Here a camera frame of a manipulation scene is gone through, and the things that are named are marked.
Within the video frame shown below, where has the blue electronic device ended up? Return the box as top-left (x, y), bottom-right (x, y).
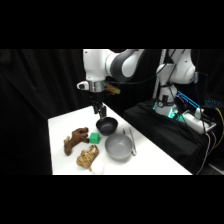
top-left (175, 90), bottom-right (203, 113)

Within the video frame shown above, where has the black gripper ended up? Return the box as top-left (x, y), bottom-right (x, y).
top-left (89, 90), bottom-right (108, 120)

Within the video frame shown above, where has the yellow cable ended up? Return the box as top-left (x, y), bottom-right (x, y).
top-left (213, 107), bottom-right (224, 151)

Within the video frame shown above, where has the white control box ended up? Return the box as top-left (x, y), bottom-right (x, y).
top-left (181, 110), bottom-right (218, 135)

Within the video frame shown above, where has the striped tiger plush toy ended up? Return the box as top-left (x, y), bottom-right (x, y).
top-left (76, 144), bottom-right (100, 173)

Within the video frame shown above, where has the black curtain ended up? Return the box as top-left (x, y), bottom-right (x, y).
top-left (0, 49), bottom-right (224, 176)

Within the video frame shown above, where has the black cloth-covered stand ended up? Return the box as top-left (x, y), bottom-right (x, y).
top-left (122, 98), bottom-right (214, 176)

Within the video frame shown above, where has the black bowl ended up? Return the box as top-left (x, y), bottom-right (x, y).
top-left (95, 117), bottom-right (119, 136)

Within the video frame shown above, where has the green cube block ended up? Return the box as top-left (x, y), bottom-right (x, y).
top-left (88, 132), bottom-right (101, 145)

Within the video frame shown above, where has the white cable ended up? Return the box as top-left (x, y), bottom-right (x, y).
top-left (195, 130), bottom-right (215, 176)

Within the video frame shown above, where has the grey bowl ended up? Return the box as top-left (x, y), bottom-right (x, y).
top-left (104, 133), bottom-right (134, 161)

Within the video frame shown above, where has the brown wrist camera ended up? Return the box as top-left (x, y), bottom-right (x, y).
top-left (103, 83), bottom-right (121, 96)

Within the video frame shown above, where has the brown plush animal toy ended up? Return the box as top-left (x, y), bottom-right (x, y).
top-left (63, 126), bottom-right (90, 157)

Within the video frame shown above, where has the small white round lid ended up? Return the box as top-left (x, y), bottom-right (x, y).
top-left (91, 162), bottom-right (105, 175)

